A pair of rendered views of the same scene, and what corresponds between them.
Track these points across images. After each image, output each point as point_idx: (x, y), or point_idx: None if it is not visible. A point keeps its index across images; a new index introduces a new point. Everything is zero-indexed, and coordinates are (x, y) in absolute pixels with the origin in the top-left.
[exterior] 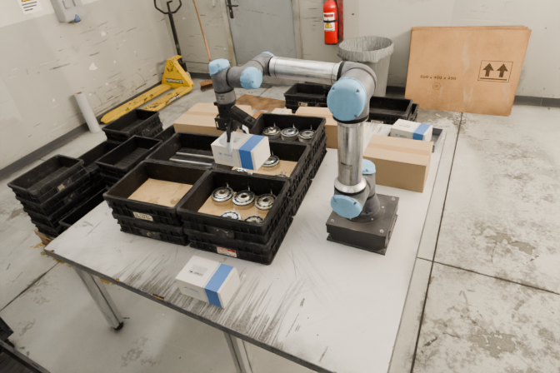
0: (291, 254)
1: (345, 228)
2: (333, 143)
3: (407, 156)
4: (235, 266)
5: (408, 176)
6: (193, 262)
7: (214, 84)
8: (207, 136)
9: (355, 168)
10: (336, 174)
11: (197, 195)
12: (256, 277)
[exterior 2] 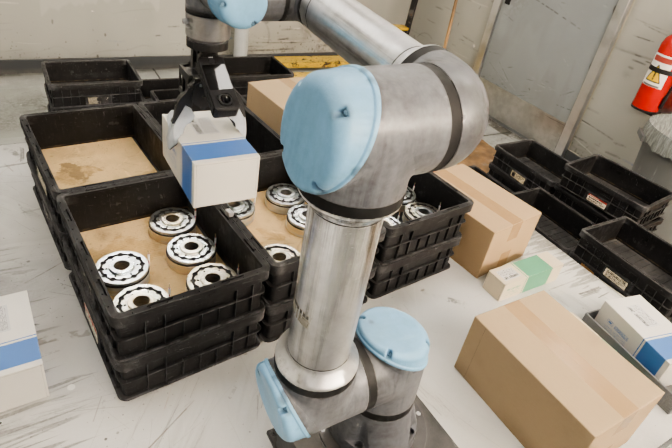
0: (180, 410)
1: (292, 442)
2: (471, 261)
3: (571, 385)
4: (81, 359)
5: (545, 429)
6: (9, 302)
7: None
8: (257, 121)
9: (315, 331)
10: (422, 319)
11: (128, 197)
12: (81, 406)
